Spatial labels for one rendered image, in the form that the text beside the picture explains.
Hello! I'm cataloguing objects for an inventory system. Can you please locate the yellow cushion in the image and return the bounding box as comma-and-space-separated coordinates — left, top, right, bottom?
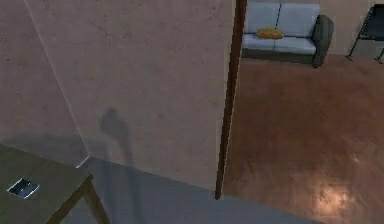
255, 27, 285, 40

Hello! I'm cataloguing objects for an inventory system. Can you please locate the white and grey sofa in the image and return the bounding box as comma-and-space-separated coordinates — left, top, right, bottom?
241, 1, 335, 69

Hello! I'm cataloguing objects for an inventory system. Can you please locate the olive green wooden table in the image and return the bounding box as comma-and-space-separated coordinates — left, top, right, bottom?
0, 143, 111, 224

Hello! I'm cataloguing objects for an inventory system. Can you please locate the small silver phone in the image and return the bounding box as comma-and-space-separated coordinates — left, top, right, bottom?
6, 177, 41, 200

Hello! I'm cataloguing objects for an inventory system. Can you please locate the black metal frame stand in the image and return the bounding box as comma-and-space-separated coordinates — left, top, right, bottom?
345, 3, 384, 65

